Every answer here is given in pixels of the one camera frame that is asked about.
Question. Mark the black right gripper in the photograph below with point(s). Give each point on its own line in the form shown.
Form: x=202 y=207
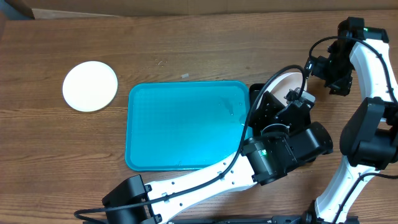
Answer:
x=337 y=82

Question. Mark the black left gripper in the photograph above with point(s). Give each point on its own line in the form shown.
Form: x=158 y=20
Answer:
x=270 y=110

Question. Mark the white plate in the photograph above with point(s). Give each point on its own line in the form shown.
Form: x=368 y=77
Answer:
x=280 y=87
x=90 y=86

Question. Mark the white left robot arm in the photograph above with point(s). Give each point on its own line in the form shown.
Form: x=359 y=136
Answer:
x=284 y=140

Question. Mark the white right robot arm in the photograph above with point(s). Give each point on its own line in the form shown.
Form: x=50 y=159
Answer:
x=368 y=142

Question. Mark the turquoise plastic tray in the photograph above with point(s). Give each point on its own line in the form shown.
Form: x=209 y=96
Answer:
x=184 y=125

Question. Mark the small tape scrap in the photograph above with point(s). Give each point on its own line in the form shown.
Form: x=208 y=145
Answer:
x=185 y=75

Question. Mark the brown cardboard backboard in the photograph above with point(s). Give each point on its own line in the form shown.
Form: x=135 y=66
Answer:
x=126 y=8

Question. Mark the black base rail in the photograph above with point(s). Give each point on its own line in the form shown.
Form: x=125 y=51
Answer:
x=280 y=219

